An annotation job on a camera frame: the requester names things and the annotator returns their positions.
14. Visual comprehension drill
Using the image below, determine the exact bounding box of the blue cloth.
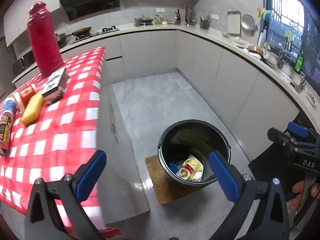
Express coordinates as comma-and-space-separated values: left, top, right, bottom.
168, 161, 180, 174

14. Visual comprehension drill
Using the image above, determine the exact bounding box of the black trash bucket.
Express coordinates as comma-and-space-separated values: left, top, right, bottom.
157, 119, 231, 187

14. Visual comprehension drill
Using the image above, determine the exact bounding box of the person right hand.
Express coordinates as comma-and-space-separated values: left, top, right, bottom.
289, 180, 320, 211

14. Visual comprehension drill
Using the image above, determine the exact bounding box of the food wrapper in bucket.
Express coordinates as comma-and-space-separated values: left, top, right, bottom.
176, 154, 204, 183

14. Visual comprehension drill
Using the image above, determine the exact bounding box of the red checkered tablecloth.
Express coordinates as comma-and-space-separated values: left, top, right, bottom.
0, 46, 126, 238

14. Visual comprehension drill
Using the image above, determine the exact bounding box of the wooden board under bucket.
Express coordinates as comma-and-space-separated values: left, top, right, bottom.
145, 155, 203, 205

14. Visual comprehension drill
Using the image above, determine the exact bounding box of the long snack tube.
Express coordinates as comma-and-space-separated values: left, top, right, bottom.
0, 111, 14, 157

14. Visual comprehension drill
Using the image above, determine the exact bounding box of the green white scrub pad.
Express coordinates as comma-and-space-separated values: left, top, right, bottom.
40, 67, 69, 105

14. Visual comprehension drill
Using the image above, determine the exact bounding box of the blue white small cup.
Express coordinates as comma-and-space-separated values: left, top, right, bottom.
3, 97, 16, 118

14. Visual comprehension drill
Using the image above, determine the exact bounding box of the round metal strainer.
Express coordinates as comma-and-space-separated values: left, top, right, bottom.
241, 14, 257, 31

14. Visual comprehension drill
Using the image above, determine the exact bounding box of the red thermos flask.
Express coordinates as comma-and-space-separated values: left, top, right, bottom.
27, 1, 64, 77

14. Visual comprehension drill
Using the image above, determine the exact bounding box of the black microwave oven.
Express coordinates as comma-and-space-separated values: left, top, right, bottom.
12, 50, 35, 76

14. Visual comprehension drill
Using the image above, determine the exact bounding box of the white cutting board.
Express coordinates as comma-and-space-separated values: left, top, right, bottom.
227, 11, 241, 36

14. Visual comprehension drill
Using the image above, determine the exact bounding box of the black utensil holder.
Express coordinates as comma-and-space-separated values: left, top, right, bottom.
200, 15, 212, 30

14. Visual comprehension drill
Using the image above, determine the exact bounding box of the wok on stove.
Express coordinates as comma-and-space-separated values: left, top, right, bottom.
72, 27, 92, 37

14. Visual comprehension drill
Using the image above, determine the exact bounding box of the gas stove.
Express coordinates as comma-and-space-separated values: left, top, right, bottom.
72, 25, 119, 44

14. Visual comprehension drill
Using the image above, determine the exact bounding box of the black range hood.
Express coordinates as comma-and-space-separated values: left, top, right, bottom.
60, 0, 120, 21

